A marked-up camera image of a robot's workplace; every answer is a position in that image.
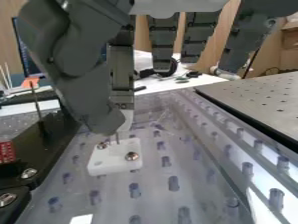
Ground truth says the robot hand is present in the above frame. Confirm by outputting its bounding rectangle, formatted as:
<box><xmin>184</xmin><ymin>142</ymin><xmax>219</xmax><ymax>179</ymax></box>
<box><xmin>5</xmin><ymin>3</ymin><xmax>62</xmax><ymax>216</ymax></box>
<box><xmin>16</xmin><ymin>0</ymin><xmax>298</xmax><ymax>136</ymax></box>

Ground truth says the small white screwed plate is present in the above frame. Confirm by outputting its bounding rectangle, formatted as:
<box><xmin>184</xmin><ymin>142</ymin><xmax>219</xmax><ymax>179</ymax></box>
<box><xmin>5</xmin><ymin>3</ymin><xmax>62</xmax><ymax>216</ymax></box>
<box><xmin>85</xmin><ymin>136</ymin><xmax>145</xmax><ymax>177</ymax></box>

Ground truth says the thin stick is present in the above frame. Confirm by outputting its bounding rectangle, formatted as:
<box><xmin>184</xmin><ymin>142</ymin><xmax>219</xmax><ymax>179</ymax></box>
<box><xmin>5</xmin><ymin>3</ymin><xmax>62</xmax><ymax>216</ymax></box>
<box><xmin>28</xmin><ymin>81</ymin><xmax>49</xmax><ymax>138</ymax></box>

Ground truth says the black plate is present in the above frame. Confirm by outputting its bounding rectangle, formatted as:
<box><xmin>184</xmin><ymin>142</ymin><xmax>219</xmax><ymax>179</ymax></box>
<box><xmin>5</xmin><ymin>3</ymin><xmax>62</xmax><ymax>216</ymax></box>
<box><xmin>0</xmin><ymin>109</ymin><xmax>84</xmax><ymax>224</ymax></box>

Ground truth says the small red board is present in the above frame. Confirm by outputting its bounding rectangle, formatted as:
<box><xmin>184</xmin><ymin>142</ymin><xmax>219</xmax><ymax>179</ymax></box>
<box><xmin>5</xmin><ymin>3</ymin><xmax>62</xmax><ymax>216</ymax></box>
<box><xmin>0</xmin><ymin>140</ymin><xmax>17</xmax><ymax>165</ymax></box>

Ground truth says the dark screen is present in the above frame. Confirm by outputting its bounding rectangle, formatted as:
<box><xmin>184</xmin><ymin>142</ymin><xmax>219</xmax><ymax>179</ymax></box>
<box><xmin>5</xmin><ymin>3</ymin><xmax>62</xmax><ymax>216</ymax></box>
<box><xmin>11</xmin><ymin>15</ymin><xmax>48</xmax><ymax>80</ymax></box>

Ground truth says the clear box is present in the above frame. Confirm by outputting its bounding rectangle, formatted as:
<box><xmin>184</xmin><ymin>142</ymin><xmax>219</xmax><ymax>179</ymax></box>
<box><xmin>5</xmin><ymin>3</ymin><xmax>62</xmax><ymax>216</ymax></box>
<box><xmin>0</xmin><ymin>88</ymin><xmax>298</xmax><ymax>224</ymax></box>

